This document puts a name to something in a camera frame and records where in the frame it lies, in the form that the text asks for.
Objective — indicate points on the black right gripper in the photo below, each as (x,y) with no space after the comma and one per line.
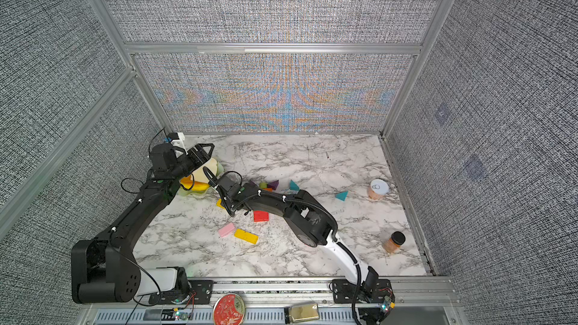
(228,208)

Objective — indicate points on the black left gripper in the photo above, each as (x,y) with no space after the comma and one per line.
(203,156)

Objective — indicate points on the red block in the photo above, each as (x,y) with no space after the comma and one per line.
(260,216)

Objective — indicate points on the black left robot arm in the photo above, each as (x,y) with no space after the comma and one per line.
(104,268)

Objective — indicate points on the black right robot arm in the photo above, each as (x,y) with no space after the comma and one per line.
(312,223)

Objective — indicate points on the yellow block left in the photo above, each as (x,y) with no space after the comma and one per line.
(219,204)

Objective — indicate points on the yellow block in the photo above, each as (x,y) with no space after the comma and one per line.
(219,204)
(246,236)

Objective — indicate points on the green wavy plate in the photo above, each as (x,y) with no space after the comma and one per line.
(198,175)

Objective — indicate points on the pink block left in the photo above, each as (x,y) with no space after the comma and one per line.
(227,230)

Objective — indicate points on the toy orange slice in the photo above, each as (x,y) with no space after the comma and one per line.
(188,184)

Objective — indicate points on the yellow block near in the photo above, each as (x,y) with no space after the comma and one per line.
(246,236)

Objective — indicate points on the teal triangle block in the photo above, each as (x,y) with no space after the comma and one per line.
(294,186)
(342,196)

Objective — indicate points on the red round tin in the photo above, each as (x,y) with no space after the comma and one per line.
(230,309)

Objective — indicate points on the gold metal box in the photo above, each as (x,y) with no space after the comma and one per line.
(301,313)

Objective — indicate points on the white lidded cup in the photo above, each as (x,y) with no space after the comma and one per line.
(378,189)

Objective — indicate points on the amber jar black lid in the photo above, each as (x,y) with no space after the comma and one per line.
(394,242)

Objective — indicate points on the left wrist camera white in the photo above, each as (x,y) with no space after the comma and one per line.
(176,139)

